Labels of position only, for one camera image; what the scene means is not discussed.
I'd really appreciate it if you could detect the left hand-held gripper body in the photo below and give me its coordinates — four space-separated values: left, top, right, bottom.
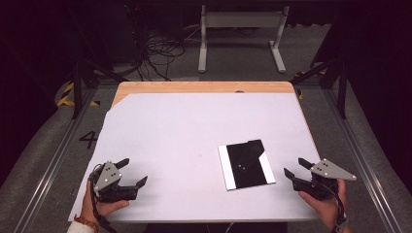
88 160 139 204

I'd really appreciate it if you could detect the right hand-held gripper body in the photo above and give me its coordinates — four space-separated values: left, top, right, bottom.
292 157 358 201

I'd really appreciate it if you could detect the person's left hand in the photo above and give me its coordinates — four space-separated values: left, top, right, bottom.
80 181 130 224

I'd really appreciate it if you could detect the person's right hand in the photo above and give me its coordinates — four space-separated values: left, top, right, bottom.
297 179 349 232

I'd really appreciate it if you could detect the white table sheet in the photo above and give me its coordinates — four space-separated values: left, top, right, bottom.
67 92 325 223

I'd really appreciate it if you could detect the yellow black floor tape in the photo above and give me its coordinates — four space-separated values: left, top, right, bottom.
56 82 100 108
292 70 326 101

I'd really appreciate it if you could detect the black metal stand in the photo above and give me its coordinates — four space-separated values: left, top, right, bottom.
69 9 128 120
291 57 350 120

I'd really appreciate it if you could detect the white metal stand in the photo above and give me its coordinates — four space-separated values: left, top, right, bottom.
197 4 291 74

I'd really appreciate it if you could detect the left hand-held gripper black cable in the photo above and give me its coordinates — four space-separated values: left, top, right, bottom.
87 164 119 233

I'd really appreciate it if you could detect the hand-held gripper black cable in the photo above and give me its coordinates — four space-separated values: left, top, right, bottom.
310 179 350 233
87 164 119 233

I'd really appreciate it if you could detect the aluminium floor rail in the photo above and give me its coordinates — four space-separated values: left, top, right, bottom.
324 86 403 233
13 86 98 233

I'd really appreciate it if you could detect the right hand-held gripper black cable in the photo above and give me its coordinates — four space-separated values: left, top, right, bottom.
310 179 350 233

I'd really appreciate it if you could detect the orange bead bracelet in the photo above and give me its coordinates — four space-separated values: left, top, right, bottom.
73 215 100 233

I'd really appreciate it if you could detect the tangle of black cables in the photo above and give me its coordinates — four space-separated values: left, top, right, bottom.
124 6 202 82

